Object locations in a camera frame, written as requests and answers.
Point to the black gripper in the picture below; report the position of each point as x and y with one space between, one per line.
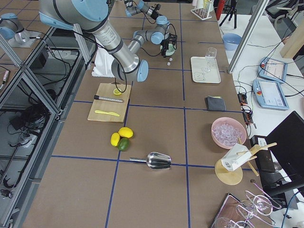
165 43

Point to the pale green bowl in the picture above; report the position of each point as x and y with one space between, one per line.
169 51

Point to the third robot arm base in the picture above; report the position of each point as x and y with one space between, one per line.
14 32

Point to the blue bowl on side table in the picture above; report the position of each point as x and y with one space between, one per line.
231 41

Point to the pink bowl of ice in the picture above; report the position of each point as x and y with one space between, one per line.
226 132

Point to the metal ice scoop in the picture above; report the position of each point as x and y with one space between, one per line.
155 161

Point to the clear wine glass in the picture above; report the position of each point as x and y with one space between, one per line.
209 57

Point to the cream bear tray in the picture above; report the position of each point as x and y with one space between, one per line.
212 77

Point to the lemon half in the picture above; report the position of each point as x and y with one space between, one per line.
117 92

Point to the grey yellow folded cloth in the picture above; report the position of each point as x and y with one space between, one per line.
215 103

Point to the wooden cutting board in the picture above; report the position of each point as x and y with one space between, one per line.
106 90

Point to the yellow plastic knife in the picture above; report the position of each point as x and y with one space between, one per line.
108 113

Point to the yellow lemon round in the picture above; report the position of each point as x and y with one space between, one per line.
125 132

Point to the teach pendant far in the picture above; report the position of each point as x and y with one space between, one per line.
272 69

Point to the teach pendant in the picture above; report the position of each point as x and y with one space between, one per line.
269 95
272 69

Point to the yellow lemon upper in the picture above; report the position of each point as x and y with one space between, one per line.
115 138

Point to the green avocado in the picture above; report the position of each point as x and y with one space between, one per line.
123 144

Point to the teach pendant near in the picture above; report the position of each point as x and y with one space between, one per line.
269 95

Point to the white carton on stand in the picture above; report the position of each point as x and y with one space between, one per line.
235 157

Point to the wooden cup stand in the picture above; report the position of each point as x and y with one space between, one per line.
235 177

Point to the black monitor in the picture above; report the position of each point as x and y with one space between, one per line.
289 152

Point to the glasses rack tray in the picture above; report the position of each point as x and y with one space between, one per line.
252 212

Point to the white wire dish rack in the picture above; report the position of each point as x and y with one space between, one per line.
202 9

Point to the black camera tripod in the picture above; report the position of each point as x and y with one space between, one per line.
231 12

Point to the aluminium frame post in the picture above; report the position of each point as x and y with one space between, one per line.
260 8

